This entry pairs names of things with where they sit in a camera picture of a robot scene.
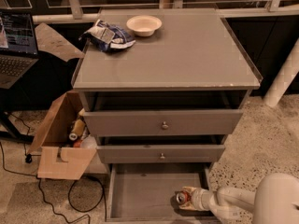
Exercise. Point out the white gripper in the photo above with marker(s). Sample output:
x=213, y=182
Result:
x=198, y=199

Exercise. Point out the red coke can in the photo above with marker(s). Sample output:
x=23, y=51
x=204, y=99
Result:
x=183, y=197

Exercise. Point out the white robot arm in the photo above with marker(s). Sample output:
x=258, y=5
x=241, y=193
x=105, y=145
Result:
x=275, y=201

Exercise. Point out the grey open bottom drawer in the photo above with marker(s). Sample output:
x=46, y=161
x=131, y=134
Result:
x=145, y=193

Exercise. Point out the grey middle drawer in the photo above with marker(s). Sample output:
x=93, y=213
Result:
x=160, y=153

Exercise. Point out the grey top drawer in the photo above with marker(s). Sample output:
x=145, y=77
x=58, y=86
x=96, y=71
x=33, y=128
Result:
x=162, y=122

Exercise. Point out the grey drawer cabinet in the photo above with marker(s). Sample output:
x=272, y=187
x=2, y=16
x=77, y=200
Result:
x=193, y=62

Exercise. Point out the yellow bottle in box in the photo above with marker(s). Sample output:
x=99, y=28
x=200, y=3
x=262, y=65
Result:
x=77, y=129

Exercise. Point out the brown cardboard box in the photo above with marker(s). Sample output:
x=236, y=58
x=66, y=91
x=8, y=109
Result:
x=58, y=161

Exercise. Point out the white paper bowl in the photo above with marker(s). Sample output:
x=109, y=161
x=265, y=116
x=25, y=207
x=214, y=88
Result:
x=144, y=25

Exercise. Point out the blue white chip bag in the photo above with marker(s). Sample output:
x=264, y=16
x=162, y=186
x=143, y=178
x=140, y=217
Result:
x=108, y=37

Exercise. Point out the black laptop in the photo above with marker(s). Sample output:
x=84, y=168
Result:
x=18, y=46

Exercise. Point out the white diagonal post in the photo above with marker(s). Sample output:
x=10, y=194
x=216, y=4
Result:
x=284, y=78

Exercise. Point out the white window rail frame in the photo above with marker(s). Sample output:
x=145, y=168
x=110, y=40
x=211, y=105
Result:
x=74, y=3

